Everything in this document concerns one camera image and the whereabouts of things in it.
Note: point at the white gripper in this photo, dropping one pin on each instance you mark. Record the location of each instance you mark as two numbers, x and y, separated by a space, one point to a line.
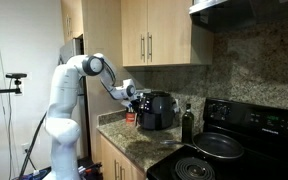
130 103

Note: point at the black air fryer drawer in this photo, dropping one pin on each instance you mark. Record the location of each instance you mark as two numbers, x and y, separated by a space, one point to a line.
148 120

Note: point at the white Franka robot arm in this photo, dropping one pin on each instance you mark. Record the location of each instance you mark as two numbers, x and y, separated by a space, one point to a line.
64 100

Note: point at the black air fryer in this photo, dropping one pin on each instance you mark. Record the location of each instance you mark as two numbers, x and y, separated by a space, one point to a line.
162 106

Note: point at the dark olive oil bottle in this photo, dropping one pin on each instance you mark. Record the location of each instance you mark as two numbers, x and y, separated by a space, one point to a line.
187 125

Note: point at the wooden lower cabinet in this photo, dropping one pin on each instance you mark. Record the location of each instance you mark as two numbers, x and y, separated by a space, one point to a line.
109 160

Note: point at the clutter on floor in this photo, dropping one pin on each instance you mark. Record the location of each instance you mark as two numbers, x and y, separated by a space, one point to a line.
89 168

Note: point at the wooden upper cabinet door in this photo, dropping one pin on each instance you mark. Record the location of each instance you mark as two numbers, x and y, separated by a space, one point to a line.
170 31
132 31

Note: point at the stainless steel refrigerator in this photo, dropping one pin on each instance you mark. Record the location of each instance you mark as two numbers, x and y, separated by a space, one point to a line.
71 48

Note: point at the black frying pan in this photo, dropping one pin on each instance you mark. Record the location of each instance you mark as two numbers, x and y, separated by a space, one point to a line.
217 145

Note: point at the wooden cabinet above refrigerator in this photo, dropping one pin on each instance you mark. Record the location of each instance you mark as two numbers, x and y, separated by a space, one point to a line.
72 20

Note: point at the black electric stove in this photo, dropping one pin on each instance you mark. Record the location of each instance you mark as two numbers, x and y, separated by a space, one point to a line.
260 140

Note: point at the stainless steel range hood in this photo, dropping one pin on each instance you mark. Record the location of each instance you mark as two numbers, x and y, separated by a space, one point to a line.
244 15

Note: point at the white backsplash wall outlet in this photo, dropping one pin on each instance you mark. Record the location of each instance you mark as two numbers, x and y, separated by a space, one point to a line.
176 105

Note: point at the black camera on stand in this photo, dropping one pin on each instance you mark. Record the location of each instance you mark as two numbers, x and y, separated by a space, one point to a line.
15 75

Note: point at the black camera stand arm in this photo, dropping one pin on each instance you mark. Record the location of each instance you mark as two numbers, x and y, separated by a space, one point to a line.
0 90

